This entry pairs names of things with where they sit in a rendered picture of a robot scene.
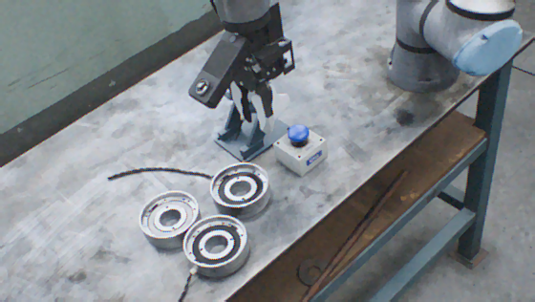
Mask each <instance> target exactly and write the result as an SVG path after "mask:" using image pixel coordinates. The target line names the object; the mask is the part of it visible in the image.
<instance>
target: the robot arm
mask: <svg viewBox="0 0 535 302"><path fill-rule="evenodd" d="M215 2H216V10H217V13H218V16H219V17H220V19H221V24H222V26H223V28H224V30H225V32H224V34H223V36H222V38H221V39H220V40H219V42H218V43H217V45H216V48H215V49H214V50H213V52H212V53H211V55H210V56H209V57H208V59H207V61H206V62H205V63H204V65H203V67H202V69H201V70H200V72H199V74H198V76H196V78H195V79H194V81H193V83H192V85H191V87H190V88H189V90H188V94H189V95H190V96H191V97H192V98H193V99H196V100H197V101H198V102H199V103H200V104H202V105H203V106H207V108H210V109H215V108H216V107H217V106H218V105H219V103H220V102H221V100H222V98H223V96H224V95H225V92H226V91H227V90H228V89H229V91H230V95H231V96H232V98H233V100H234V102H235V104H236V106H237V109H238V111H239V113H240V114H241V116H242V117H243V119H244V120H245V121H247V122H249V123H251V122H252V115H251V112H250V109H249V103H250V102H251V101H252V102H253V106H254V107H255V109H256V111H257V118H258V120H259V121H260V129H261V130H262V131H263V132H265V133H266V134H267V135H271V133H272V131H273V129H274V123H275V121H276V118H277V117H278V116H279V115H280V114H282V113H283V111H284V109H285V108H286V107H287V106H289V102H290V98H289V95H288V94H279V95H278V94H276V89H275V87H274V85H272V84H270V83H268V82H269V81H270V80H272V79H275V78H276V77H277V76H280V75H281V74H282V73H284V76H285V75H287V74H288V73H290V72H291V71H292V70H293V69H295V62H294V56H293V49H292V44H291V40H290V39H287V38H285V37H284V29H283V23H282V17H281V12H280V5H279V2H277V1H276V0H215ZM516 5H517V0H396V42H395V44H394V47H393V48H392V50H391V52H390V55H389V56H388V58H389V59H388V64H387V71H388V77H389V79H390V80H391V81H392V82H393V83H394V84H395V85H396V86H398V87H400V88H402V89H404V90H406V91H409V92H413V93H434V92H437V91H440V90H443V89H445V88H447V87H448V86H452V85H453V84H454V82H455V81H456V80H457V79H458V78H459V76H460V71H463V72H465V73H467V74H468V75H469V76H485V75H488V74H490V73H494V72H495V71H496V70H498V69H500V68H501V67H502V65H503V64H505V63H506V62H507V60H508V59H510V58H511V57H512V56H513V55H514V53H516V51H517V50H518V48H519V46H520V45H521V39H522V35H523V33H522V29H521V28H520V25H519V23H518V22H516V21H514V20H513V12H514V10H515V8H516ZM283 41H285V43H284V44H283V45H281V46H280V44H278V43H280V42H283ZM288 51H290V54H291V63H290V64H289V65H288V66H287V67H286V68H285V64H287V63H288V59H287V58H286V57H284V54H285V53H287V52H288Z"/></svg>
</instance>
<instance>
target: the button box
mask: <svg viewBox="0 0 535 302"><path fill-rule="evenodd" d="M309 131H310V135H309V136H308V137H307V139H306V140H303V141H301V142H296V141H291V140H290V139H289V137H288V134H285V135H284V136H283V137H282V138H281V139H279V140H278V141H276V142H275V143H274V144H273V145H274V151H275V155H276V161H278V162H279V163H281V164H282V165H283V166H285V167H287V168H288V169H290V170H291V171H292V172H293V173H295V174H298V175H299V176H300V177H301V178H302V177H304V176H305V175H306V174H308V173H309V172H310V171H311V170H312V169H313V168H314V167H315V166H317V165H318V164H320V163H321V162H322V161H323V160H324V159H326V158H327V157H328V147H327V140H325V139H324V138H322V137H321V136H318V135H316V134H315V133H314V132H312V131H311V130H310V129H309Z"/></svg>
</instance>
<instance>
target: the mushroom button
mask: <svg viewBox="0 0 535 302"><path fill-rule="evenodd" d="M309 135H310V131H309V129H308V128H307V126H305V125H303V124H295V125H293V126H291V127H290V129H289V130H288V137H289V139H290V140H291V141H296V142H301V141H303V140H306V139H307V137H308V136H309Z"/></svg>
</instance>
